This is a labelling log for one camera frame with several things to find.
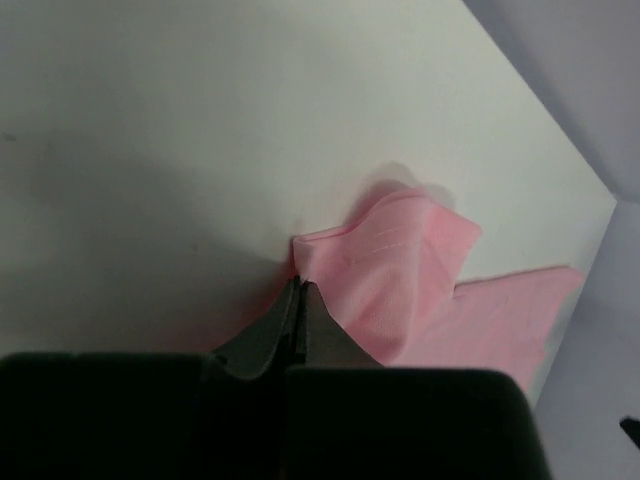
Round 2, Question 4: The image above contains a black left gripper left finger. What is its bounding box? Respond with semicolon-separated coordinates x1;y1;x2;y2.
1;279;300;479

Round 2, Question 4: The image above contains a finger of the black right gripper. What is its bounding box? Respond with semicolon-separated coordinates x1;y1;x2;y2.
619;416;640;445

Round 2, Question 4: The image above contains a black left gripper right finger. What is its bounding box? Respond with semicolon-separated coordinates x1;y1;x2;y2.
283;283;551;479

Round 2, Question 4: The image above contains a pink t shirt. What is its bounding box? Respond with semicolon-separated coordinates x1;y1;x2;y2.
292;188;583;390

